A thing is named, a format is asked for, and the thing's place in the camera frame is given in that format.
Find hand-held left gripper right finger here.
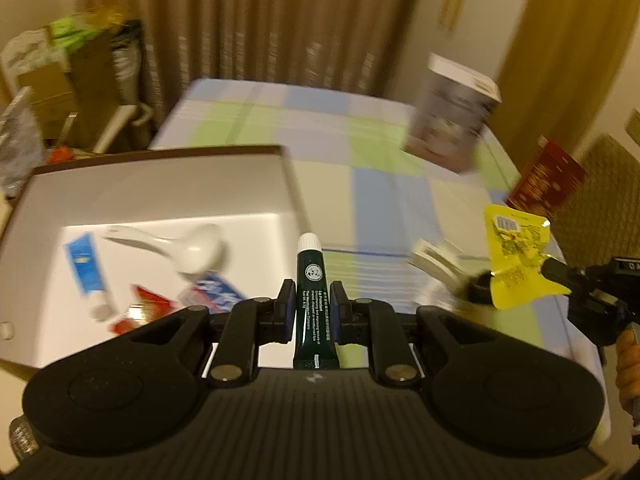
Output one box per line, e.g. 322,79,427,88
327,280,505,387

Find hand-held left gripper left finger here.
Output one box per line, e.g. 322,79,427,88
120,279,297,387

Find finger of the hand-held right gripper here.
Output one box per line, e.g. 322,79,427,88
540,255,590,292

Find dark green tube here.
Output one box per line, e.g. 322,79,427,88
292,233,338,372

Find yellow snack packet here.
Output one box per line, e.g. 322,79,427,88
482,204,573,309

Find blue white packet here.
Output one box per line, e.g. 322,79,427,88
177,270,248,318

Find dark hair scrunchie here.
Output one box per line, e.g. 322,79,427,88
462,270,501,307

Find white plastic spoon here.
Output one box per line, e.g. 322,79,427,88
102,223,223,276

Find red snack packet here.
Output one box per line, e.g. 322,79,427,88
107,284,183,335

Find brown cardboard box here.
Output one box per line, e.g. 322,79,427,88
0,145,313,381

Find blue tube white cap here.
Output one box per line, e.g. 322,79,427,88
64,232,113,322

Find person's right hand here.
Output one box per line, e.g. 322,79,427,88
616,330,640,411

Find woven rattan furniture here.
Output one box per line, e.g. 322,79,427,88
550,132,640,271

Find red gift box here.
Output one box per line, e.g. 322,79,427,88
505,137,587,221

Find checked pastel sheet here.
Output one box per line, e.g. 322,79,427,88
147,77,608,376

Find white product carton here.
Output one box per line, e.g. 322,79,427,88
400,52,502,176

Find plain tan curtain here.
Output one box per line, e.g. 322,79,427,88
492,0,640,161

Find brown patterned curtain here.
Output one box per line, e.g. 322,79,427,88
72,0,431,126

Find large cardboard box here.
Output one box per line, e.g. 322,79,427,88
70,30,147,151

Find clear plastic bag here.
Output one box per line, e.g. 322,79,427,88
0,87,47,192

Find small cardboard box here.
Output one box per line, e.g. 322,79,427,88
20,60,76,136

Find yellow plastic bag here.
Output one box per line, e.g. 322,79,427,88
85,7,126,27

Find green tissue packs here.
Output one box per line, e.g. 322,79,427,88
50,15,96,52

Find white carved chair back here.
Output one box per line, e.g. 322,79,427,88
0,30,51,83

